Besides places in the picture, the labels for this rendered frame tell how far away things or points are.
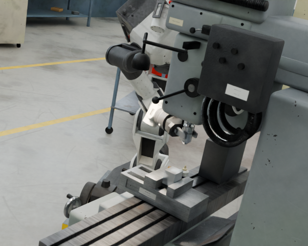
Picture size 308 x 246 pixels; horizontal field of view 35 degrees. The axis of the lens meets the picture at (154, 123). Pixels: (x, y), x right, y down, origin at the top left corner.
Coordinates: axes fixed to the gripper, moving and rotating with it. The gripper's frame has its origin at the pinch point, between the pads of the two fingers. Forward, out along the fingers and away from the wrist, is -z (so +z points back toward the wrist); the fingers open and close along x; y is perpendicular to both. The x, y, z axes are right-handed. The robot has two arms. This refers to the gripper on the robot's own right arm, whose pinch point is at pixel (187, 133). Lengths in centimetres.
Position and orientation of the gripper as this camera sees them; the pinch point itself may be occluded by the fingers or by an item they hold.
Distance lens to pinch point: 195.9
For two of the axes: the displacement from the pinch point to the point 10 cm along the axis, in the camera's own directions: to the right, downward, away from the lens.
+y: -1.9, 9.2, 3.4
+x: 8.2, -0.4, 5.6
